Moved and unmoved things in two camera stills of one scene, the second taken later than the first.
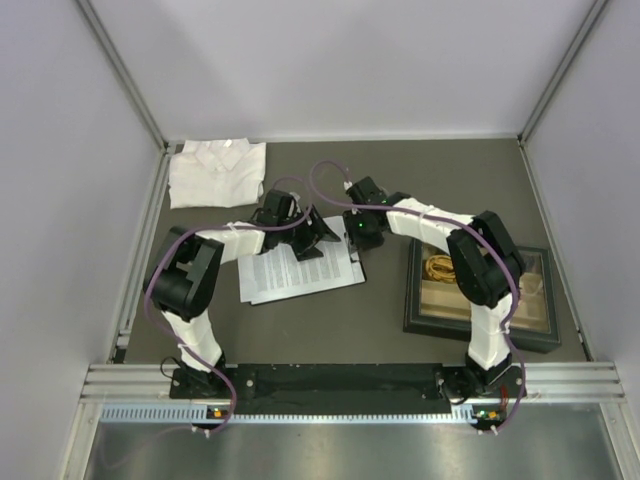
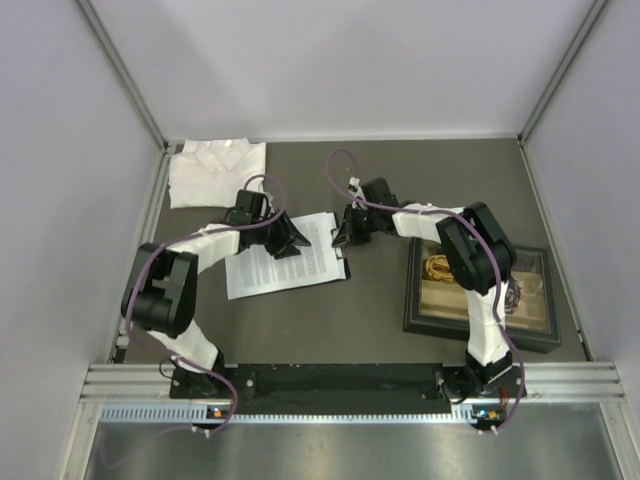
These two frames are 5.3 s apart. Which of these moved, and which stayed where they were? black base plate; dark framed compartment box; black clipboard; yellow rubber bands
Moved: black clipboard
Stayed: yellow rubber bands; dark framed compartment box; black base plate
